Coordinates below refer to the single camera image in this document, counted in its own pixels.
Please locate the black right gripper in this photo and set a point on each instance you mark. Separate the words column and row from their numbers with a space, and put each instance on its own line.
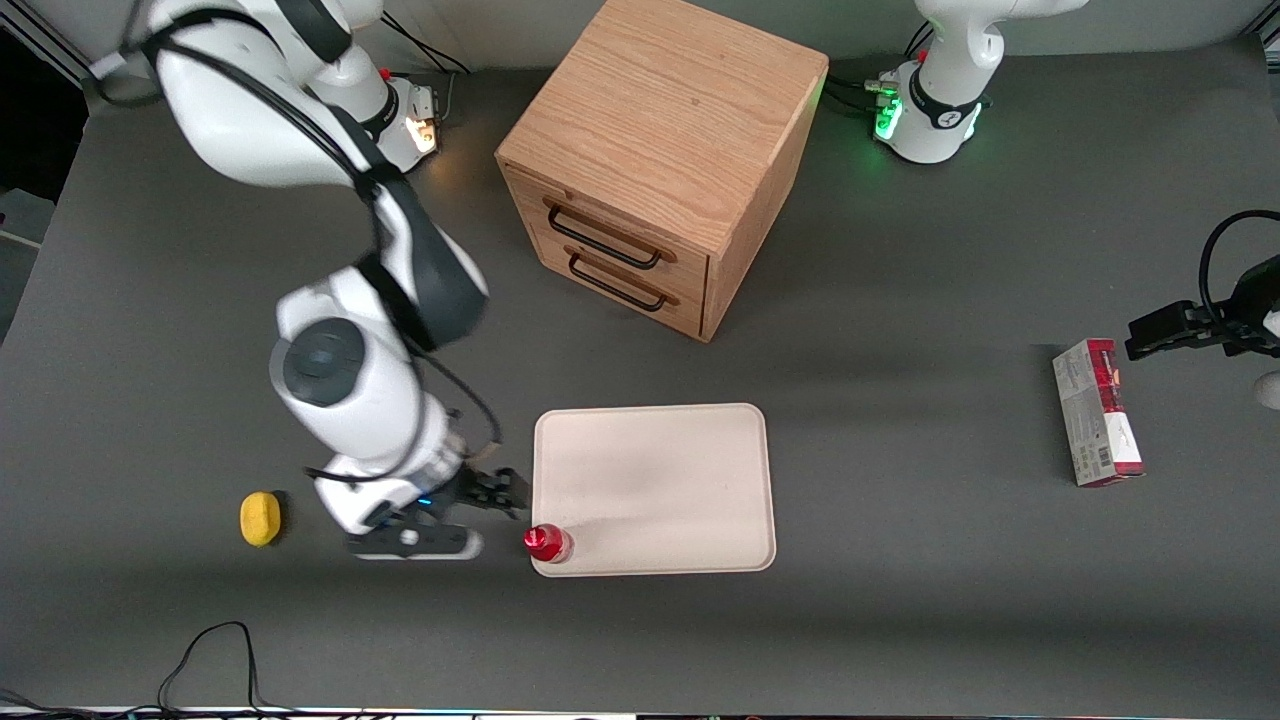
column 484, row 487

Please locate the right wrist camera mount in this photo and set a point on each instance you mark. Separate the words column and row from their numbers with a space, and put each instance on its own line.
column 415, row 542

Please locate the wooden drawer cabinet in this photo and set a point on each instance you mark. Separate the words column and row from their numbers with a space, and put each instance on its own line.
column 670, row 100

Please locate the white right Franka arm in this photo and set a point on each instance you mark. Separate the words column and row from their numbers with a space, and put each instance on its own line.
column 350, row 380

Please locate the red coke bottle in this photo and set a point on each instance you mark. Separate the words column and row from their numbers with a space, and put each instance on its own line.
column 545, row 543

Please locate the yellow lemon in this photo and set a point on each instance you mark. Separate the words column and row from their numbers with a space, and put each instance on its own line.
column 259, row 518

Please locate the beige rectangular tray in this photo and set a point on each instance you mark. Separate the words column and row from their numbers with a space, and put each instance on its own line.
column 660, row 480

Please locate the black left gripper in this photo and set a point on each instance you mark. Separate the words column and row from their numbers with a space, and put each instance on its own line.
column 1236, row 325

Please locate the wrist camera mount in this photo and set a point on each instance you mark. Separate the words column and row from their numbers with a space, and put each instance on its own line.
column 415, row 542
column 1270, row 390

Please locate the wide wooden drawer front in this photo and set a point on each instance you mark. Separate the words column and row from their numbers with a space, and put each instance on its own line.
column 600, row 215

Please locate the grey and red carton box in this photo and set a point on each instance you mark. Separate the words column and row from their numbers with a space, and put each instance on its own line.
column 1095, row 420

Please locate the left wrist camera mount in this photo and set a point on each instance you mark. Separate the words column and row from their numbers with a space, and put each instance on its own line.
column 1270, row 390

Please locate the narrow wooden drawer front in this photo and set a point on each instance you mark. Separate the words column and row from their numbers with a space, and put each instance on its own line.
column 640, row 305

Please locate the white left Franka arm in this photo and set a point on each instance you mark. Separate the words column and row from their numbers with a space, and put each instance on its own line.
column 950, row 80

